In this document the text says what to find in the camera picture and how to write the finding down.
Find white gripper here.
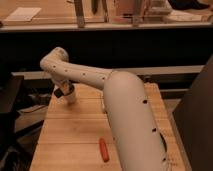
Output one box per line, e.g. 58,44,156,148
54,80,75,98

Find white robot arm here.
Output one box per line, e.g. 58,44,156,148
40,47,171,171

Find black equipment at left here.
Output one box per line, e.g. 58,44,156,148
0,76,24,160

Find orange red marker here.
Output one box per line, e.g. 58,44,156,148
99,138,109,162

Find white paper sheet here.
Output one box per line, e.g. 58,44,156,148
5,7,41,22

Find dark panel at right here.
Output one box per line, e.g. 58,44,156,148
173,55,213,171

